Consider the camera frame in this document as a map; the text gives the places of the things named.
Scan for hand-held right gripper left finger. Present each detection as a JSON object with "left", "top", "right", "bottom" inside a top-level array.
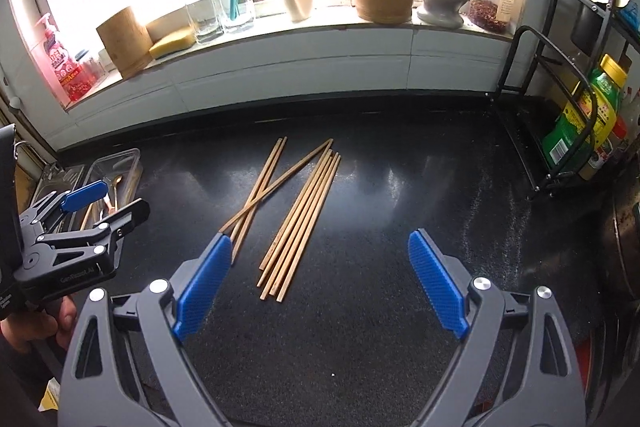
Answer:
[{"left": 59, "top": 234, "right": 236, "bottom": 427}]

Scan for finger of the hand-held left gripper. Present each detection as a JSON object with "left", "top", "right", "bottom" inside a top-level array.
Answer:
[
  {"left": 19, "top": 179, "right": 109, "bottom": 239},
  {"left": 30, "top": 199, "right": 151, "bottom": 268}
]

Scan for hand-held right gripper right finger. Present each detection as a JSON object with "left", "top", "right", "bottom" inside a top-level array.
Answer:
[{"left": 407, "top": 228, "right": 587, "bottom": 427}]

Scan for gold metal spoon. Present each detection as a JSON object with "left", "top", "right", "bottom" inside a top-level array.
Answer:
[{"left": 111, "top": 174, "right": 125, "bottom": 214}]

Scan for clear plastic tray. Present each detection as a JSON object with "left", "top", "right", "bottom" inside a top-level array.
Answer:
[{"left": 80, "top": 148, "right": 143, "bottom": 233}]

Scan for pile of wooden chopsticks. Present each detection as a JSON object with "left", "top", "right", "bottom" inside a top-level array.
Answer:
[{"left": 218, "top": 137, "right": 342, "bottom": 303}]

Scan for person's left hand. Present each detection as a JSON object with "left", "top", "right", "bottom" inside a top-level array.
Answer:
[{"left": 0, "top": 297, "right": 77, "bottom": 354}]

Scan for pink dish soap bottle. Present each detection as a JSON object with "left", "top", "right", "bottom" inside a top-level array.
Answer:
[{"left": 34, "top": 13, "right": 96, "bottom": 102}]

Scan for small glass jar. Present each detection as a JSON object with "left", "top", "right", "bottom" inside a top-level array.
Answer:
[{"left": 75, "top": 49, "right": 108, "bottom": 82}]

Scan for bamboo canister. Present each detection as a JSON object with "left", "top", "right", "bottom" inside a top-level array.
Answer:
[{"left": 96, "top": 6, "right": 153, "bottom": 80}]

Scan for yellow sponge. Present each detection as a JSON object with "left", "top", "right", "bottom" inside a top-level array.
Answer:
[{"left": 148, "top": 26, "right": 197, "bottom": 60}]

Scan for steel pot with lid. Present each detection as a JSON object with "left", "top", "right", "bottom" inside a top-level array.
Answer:
[{"left": 597, "top": 167, "right": 640, "bottom": 308}]

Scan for short clear glass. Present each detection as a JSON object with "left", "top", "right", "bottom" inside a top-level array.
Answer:
[{"left": 186, "top": 2, "right": 225, "bottom": 45}]

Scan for green bottle yellow cap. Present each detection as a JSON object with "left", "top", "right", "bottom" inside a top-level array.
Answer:
[{"left": 542, "top": 54, "right": 628, "bottom": 180}]

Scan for wide clear glass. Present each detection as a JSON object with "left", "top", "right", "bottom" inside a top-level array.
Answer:
[{"left": 220, "top": 0, "right": 256, "bottom": 34}]

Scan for red cap jar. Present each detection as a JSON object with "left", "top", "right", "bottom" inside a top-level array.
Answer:
[{"left": 582, "top": 117, "right": 628, "bottom": 180}]

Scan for dark container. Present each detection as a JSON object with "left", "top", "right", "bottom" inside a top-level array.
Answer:
[{"left": 571, "top": 4, "right": 613, "bottom": 52}]

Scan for blue packet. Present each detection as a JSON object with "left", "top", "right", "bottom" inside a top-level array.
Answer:
[{"left": 620, "top": 4, "right": 640, "bottom": 32}]

